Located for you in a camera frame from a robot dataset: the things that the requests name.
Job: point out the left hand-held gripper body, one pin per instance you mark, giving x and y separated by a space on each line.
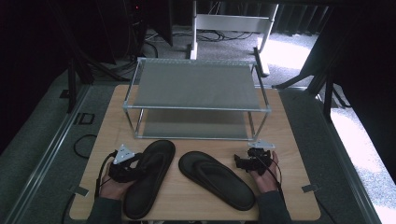
123 154

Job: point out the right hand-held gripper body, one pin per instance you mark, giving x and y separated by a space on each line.
257 158

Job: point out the black flip-flop slipper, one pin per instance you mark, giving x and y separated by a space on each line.
218 179
150 179

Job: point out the person's right hand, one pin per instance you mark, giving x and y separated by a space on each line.
265 181

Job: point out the person's left hand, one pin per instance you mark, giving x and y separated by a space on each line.
114 187

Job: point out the grey tape strip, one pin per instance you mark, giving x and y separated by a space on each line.
79 191
310 188

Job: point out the two-tier grey shoe rack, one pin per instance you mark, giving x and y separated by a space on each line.
196 93

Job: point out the black metal stand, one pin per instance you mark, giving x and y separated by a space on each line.
327 93
72 87

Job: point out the white metal stand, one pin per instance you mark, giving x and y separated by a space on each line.
232 22

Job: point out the dark equipment with red light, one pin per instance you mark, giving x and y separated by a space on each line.
136 18

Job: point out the metal floor rail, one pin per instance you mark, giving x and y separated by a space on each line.
46 155
348 165

